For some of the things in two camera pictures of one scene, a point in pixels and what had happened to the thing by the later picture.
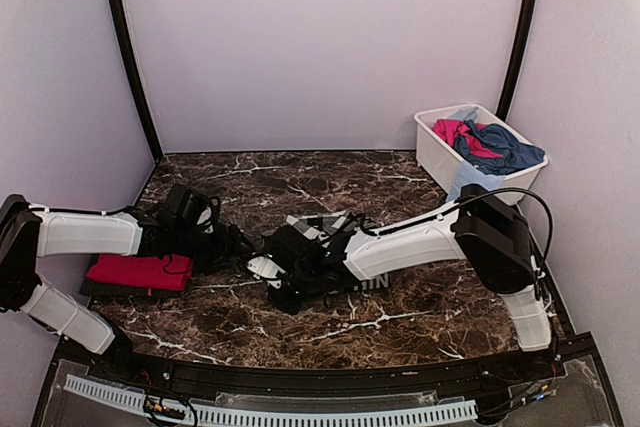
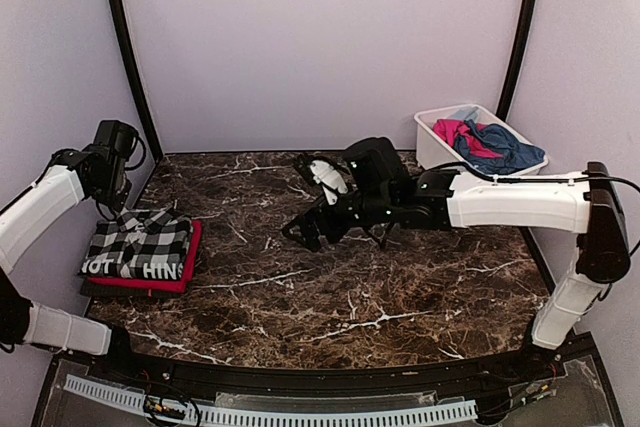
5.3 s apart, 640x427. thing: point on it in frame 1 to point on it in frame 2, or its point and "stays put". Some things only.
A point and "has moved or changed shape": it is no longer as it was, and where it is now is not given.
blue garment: [515, 153] stays put
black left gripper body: [211, 251] to [114, 199]
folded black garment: [102, 290] stays put
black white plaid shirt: [327, 224] has moved or changed shape
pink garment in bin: [450, 130] stays put
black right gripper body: [300, 281] to [375, 207]
